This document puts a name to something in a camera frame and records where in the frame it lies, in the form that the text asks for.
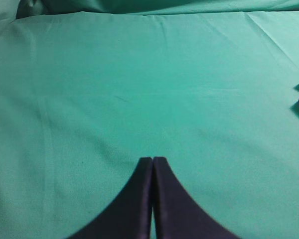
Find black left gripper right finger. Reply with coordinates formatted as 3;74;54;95
152;157;238;239

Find green cloth backdrop and cover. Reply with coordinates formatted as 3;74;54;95
0;0;299;239

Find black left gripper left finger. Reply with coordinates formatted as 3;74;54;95
70;157;152;239

